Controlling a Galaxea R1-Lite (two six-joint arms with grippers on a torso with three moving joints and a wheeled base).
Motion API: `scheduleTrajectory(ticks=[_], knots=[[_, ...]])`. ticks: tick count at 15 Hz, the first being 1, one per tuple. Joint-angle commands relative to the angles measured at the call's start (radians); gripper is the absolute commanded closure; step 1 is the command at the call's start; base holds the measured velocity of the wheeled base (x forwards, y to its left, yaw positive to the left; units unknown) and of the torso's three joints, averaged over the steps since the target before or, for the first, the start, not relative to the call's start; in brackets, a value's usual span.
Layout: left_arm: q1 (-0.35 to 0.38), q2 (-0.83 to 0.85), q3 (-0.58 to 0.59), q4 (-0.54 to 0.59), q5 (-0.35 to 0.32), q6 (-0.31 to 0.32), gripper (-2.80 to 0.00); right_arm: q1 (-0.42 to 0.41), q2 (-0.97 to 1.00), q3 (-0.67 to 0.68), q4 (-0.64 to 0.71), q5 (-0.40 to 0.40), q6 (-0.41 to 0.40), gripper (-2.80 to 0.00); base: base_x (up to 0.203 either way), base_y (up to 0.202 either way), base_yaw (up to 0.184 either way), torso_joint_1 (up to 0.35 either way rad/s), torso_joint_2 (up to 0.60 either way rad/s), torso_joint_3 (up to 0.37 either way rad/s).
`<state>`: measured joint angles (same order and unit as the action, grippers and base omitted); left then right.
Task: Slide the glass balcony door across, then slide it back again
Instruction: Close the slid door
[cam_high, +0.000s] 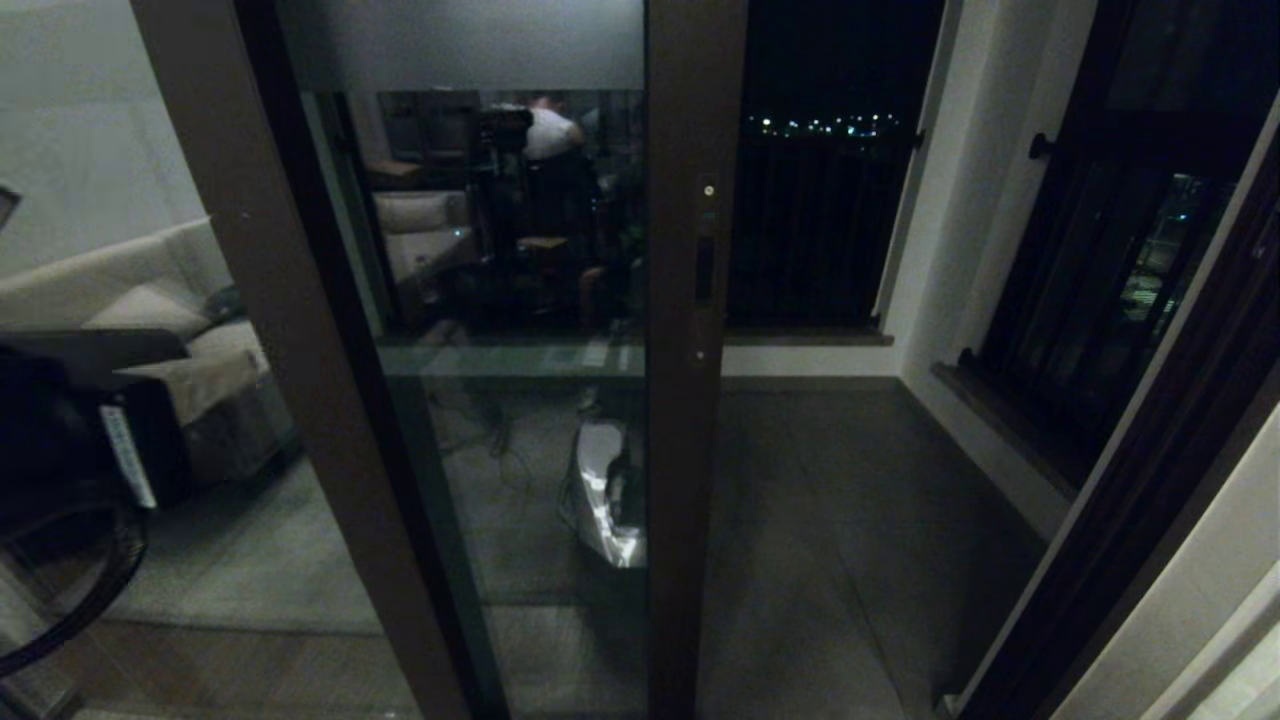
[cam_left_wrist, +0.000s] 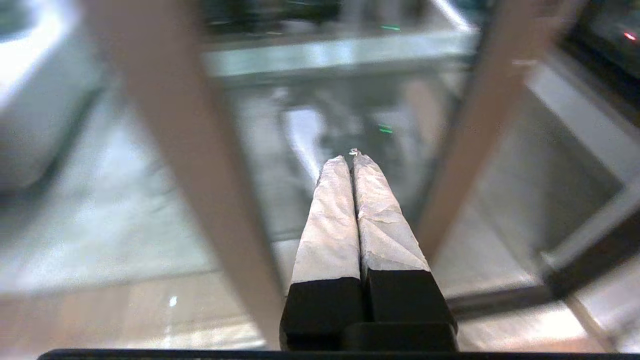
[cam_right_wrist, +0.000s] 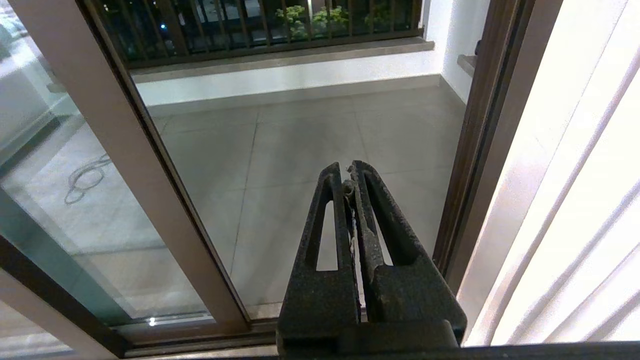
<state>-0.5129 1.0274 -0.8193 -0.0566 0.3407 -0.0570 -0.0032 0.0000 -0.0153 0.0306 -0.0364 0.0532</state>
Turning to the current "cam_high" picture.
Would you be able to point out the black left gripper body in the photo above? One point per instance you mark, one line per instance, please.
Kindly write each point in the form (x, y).
(60, 430)

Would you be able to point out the brown framed sliding glass door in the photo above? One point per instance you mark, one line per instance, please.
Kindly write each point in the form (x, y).
(690, 450)

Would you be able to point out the beige sofa cushion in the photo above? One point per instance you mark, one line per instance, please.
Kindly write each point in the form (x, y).
(145, 308)

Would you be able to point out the beige sofa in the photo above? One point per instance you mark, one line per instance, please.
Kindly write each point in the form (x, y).
(130, 265)

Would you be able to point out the dark green cloth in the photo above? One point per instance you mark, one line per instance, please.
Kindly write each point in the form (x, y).
(226, 302)

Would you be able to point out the grey rug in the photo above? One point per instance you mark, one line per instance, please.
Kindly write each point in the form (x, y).
(250, 560)

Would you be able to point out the brown balcony ledge cap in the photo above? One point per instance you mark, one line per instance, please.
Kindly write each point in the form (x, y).
(800, 338)

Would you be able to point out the black metal balcony railing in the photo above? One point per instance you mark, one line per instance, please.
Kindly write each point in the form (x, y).
(820, 240)

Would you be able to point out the brown window sill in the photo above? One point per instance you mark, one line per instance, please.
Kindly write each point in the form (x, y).
(1000, 425)

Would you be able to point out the dark brown door jamb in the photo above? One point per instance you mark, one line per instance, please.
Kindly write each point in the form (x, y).
(1150, 500)

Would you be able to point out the brown fixed door frame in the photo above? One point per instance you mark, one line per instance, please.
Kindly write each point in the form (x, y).
(290, 300)

